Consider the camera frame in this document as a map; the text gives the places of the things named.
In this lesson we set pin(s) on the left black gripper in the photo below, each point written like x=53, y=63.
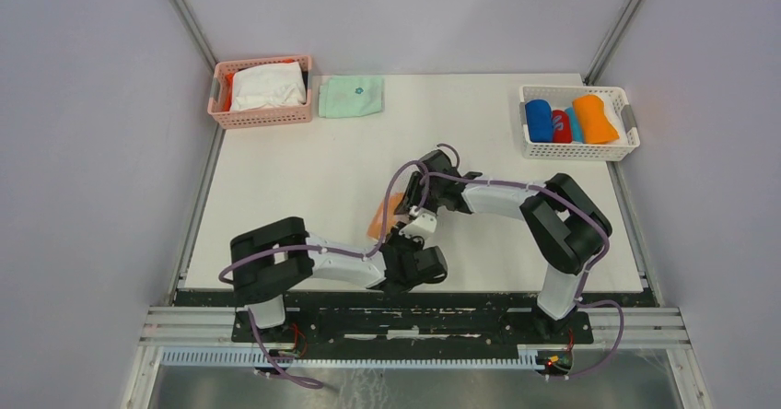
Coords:
x=393, y=235

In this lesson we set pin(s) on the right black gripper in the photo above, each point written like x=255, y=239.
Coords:
x=411, y=196

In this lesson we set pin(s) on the patterned peach towel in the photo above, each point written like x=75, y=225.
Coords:
x=375, y=226

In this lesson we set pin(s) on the blue microfiber towel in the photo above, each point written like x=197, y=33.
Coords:
x=539, y=116

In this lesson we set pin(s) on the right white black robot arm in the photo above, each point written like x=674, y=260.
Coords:
x=570, y=231

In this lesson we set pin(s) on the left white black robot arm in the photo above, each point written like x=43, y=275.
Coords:
x=268, y=261

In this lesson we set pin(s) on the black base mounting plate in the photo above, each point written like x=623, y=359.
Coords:
x=419, y=326

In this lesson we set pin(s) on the mint green folded towel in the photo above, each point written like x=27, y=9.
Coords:
x=342, y=97

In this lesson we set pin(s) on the red rolled towel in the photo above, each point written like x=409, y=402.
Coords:
x=562, y=129

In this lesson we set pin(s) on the light blue rolled towel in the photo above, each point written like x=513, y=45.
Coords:
x=575, y=127

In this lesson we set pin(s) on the white plastic basket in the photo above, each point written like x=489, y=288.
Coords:
x=560, y=98

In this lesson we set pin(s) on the pink plastic basket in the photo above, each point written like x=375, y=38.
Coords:
x=220, y=92

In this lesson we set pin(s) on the white towel in pink basket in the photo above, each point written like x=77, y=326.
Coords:
x=268, y=86

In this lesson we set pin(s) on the white rolled towel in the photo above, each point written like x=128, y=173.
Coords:
x=617, y=124

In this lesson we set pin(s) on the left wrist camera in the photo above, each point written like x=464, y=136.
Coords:
x=422, y=224

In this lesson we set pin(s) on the white slotted cable duct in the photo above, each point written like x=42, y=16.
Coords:
x=252, y=357

